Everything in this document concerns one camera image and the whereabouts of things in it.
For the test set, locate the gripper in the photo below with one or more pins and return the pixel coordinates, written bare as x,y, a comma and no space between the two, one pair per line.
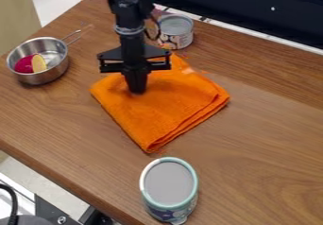
133,54

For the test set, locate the orange cloth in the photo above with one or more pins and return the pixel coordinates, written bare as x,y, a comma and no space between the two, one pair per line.
168,109

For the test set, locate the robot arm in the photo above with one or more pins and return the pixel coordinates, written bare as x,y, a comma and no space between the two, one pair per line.
128,5

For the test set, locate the white can with brown print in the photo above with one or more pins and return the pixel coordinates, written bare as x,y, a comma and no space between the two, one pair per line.
176,30

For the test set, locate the silver pot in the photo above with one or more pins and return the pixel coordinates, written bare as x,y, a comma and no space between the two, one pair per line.
52,54

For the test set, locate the pink and yellow toy fruit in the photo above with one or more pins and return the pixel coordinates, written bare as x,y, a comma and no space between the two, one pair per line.
30,64

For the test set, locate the white can with teal rim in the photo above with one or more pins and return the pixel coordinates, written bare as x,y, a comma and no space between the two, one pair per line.
169,187

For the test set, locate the black metal rail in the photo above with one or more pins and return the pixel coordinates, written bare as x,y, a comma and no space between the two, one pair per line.
252,8

